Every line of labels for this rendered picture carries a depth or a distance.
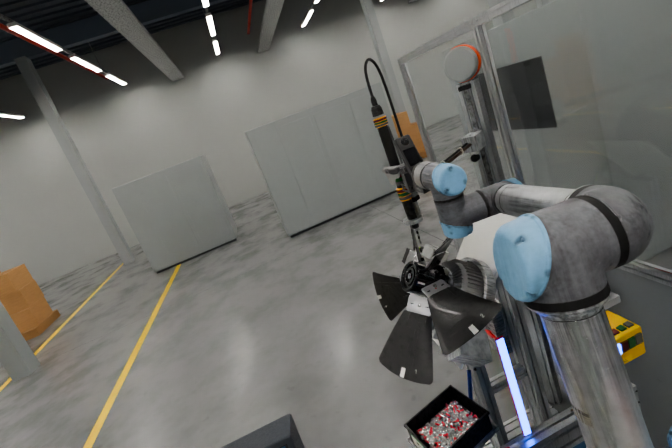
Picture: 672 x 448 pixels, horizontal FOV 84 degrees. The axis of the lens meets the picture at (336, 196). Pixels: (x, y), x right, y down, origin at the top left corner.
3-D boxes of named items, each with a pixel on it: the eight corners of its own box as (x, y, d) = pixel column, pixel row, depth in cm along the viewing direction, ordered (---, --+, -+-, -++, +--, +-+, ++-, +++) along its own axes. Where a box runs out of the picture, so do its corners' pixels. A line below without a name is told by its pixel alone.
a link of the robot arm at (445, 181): (445, 204, 88) (435, 170, 86) (424, 197, 98) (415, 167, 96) (474, 192, 89) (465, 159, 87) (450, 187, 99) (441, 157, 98)
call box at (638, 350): (613, 338, 112) (607, 308, 110) (647, 357, 102) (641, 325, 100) (570, 362, 110) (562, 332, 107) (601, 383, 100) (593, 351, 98)
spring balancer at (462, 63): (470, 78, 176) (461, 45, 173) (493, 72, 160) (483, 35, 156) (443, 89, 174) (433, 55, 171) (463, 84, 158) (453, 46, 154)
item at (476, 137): (473, 148, 173) (468, 130, 171) (488, 145, 168) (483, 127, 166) (465, 155, 166) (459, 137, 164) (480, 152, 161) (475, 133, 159)
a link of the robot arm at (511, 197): (691, 170, 50) (504, 168, 99) (616, 198, 50) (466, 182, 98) (712, 249, 51) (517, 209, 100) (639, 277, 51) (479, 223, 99)
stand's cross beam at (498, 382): (521, 370, 165) (519, 362, 164) (528, 375, 161) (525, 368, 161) (485, 389, 162) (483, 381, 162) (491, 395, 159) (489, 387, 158)
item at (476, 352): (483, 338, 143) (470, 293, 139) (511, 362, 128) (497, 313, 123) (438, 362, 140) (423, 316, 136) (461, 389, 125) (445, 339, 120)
